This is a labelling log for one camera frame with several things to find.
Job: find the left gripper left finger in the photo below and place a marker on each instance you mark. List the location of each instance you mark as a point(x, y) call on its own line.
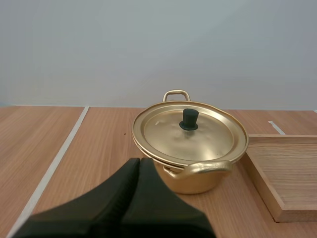
point(99, 205)

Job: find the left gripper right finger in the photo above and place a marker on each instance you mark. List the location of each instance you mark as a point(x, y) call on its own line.
point(153, 205)

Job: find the gold lid with black knob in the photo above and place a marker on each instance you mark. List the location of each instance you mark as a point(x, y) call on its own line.
point(183, 143)

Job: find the shallow wooden tray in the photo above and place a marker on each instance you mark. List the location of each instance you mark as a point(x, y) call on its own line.
point(287, 171)

